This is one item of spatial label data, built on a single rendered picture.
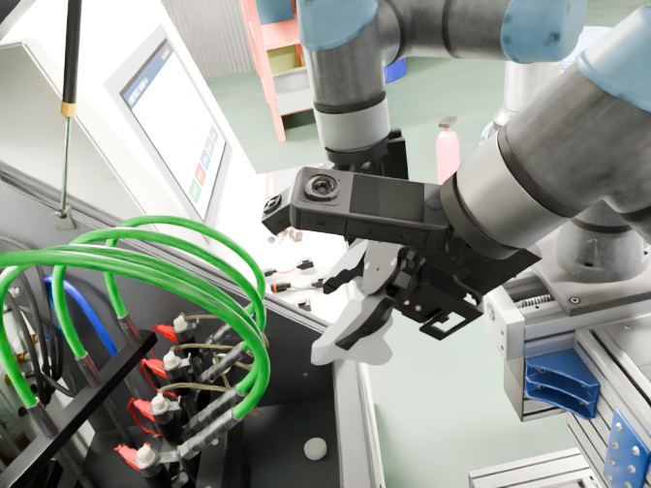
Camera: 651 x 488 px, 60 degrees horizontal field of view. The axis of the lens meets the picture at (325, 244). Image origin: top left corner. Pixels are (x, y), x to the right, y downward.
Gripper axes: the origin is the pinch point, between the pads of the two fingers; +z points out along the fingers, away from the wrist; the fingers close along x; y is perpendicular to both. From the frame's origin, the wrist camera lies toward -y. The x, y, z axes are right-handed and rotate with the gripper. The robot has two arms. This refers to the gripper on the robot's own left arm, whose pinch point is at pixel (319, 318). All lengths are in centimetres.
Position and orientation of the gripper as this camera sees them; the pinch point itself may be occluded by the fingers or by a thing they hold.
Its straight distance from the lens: 52.7
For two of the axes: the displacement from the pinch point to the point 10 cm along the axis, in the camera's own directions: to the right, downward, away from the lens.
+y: 8.4, 4.4, 3.2
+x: 1.3, -7.3, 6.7
